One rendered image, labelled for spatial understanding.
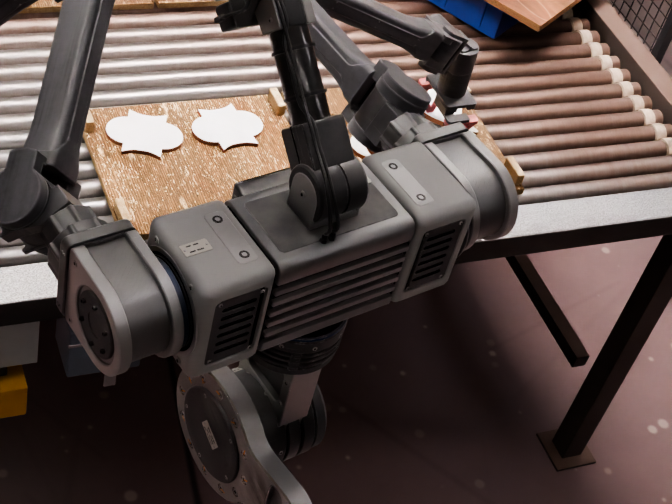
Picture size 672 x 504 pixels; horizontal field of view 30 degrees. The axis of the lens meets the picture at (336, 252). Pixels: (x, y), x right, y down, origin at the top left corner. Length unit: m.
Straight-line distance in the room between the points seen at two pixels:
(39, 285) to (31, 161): 0.68
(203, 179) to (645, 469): 1.60
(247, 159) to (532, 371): 1.37
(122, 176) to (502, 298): 1.62
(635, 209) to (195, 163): 0.91
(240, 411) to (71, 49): 0.51
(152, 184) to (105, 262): 0.95
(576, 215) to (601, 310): 1.23
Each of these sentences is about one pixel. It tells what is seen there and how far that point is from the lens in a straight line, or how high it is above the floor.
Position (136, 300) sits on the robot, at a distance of 1.38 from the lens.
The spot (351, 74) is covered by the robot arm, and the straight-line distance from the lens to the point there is 1.82.
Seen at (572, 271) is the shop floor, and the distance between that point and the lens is 3.86.
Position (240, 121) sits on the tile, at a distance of 2.50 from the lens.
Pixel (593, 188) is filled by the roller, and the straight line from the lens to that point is 2.66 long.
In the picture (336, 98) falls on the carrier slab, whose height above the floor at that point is 0.94.
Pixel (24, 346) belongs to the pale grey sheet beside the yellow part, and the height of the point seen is 0.78.
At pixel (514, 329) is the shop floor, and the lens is 3.62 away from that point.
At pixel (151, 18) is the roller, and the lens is 2.78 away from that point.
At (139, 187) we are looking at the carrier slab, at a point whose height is 0.94.
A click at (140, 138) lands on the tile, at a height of 0.95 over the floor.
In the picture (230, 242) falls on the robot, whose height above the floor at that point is 1.53.
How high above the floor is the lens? 2.51
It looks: 44 degrees down
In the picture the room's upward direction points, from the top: 16 degrees clockwise
